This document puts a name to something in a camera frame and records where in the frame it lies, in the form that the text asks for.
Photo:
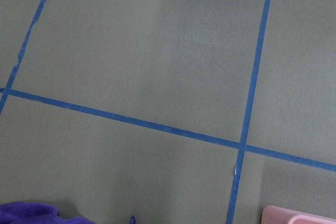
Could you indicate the purple cloth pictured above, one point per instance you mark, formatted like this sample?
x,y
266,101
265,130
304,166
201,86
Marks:
x,y
31,212

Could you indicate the pink plastic bin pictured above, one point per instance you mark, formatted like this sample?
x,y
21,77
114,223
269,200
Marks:
x,y
273,214

